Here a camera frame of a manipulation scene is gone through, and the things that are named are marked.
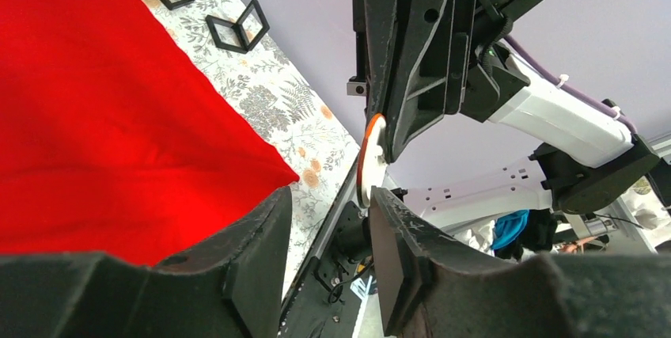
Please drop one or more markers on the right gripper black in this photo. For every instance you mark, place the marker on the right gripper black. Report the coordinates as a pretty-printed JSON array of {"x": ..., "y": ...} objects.
[{"x": 419, "y": 60}]

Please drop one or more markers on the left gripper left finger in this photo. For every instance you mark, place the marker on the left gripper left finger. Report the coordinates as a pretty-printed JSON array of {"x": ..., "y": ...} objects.
[{"x": 229, "y": 285}]

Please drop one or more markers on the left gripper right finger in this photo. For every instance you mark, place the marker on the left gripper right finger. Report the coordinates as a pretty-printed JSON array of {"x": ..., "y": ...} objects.
[{"x": 432, "y": 285}]

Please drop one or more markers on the round orange white brooch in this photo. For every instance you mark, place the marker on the round orange white brooch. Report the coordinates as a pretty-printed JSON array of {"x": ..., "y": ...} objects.
[{"x": 372, "y": 165}]

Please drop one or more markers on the red shirt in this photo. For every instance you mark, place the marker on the red shirt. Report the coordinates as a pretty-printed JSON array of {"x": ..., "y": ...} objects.
[{"x": 112, "y": 140}]

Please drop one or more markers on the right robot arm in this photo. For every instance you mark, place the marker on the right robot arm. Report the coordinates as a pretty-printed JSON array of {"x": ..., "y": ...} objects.
[{"x": 589, "y": 154}]

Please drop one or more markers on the floral table mat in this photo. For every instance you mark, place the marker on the floral table mat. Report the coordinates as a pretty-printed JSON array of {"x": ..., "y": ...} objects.
[{"x": 268, "y": 90}]

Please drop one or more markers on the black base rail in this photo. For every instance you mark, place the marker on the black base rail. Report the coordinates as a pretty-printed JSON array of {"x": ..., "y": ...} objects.
[{"x": 323, "y": 300}]

